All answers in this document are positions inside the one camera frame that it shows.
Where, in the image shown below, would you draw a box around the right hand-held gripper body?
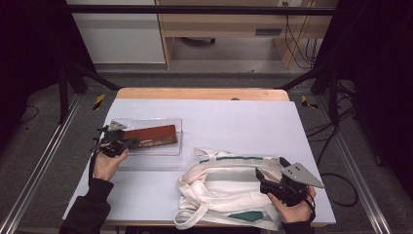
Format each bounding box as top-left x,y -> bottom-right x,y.
259,162 -> 325,208

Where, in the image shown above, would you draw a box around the white table cover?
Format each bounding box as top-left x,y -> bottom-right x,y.
61,97 -> 337,225

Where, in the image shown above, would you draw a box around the black floor cables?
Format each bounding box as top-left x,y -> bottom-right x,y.
304,81 -> 360,209

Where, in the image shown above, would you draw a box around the person's right hand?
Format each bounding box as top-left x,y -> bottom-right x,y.
266,184 -> 318,224

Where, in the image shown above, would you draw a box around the person's left hand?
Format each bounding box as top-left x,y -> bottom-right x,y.
93,148 -> 130,182

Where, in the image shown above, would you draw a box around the black metal stand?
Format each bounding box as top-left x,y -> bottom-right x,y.
276,64 -> 343,126
57,60 -> 122,125

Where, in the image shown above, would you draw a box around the wooden table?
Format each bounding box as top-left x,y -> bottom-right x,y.
115,87 -> 290,102

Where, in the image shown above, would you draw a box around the black curtain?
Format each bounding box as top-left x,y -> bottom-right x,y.
0,0 -> 95,149
311,0 -> 413,196

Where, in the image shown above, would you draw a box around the aluminium floor rail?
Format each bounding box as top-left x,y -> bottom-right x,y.
316,95 -> 394,234
0,93 -> 84,234

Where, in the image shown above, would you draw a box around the light wooden desk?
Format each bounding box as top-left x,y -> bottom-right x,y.
155,0 -> 339,70

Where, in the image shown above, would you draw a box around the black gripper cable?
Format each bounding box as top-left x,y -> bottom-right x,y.
304,190 -> 318,222

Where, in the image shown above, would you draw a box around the black horizontal frame bar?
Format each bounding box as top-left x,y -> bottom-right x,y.
64,4 -> 339,17

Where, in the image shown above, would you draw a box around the yellow black floor tape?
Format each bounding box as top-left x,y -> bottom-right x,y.
92,93 -> 107,112
300,95 -> 319,110

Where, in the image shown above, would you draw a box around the white canvas tote bag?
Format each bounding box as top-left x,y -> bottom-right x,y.
173,146 -> 295,232

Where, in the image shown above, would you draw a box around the red-brown box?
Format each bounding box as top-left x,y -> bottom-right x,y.
123,124 -> 179,150

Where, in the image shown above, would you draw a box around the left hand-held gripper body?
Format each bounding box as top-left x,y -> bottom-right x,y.
92,119 -> 129,159

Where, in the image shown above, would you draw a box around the black hanging cables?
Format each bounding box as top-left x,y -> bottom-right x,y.
282,1 -> 320,70

